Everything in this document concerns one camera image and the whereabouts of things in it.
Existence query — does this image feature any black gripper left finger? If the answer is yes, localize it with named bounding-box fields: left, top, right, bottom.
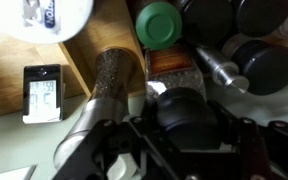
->
left=51, top=96, right=162, bottom=180

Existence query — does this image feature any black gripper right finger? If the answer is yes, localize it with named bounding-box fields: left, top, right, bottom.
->
left=207, top=99, right=288, bottom=180

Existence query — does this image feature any coffee jar with black lid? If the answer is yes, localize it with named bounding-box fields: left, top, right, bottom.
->
left=144, top=44, right=222, bottom=152

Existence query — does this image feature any wooden compartment tray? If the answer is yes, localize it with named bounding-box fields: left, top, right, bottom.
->
left=57, top=0, right=147, bottom=98

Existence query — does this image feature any blue jar with white lid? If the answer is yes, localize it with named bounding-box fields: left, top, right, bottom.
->
left=0, top=0, right=95, bottom=45

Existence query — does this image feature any glass peppercorn grinder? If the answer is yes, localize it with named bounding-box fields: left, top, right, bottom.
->
left=52, top=47, right=140, bottom=172

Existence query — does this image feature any small digital clock thermometer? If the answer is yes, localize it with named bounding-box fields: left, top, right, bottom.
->
left=21, top=63, right=65, bottom=125

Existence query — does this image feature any bottle with silver pourer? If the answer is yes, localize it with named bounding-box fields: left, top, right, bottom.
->
left=195, top=44, right=251, bottom=95

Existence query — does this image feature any green lid bottle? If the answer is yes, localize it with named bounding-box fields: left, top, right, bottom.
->
left=134, top=1, right=184, bottom=52

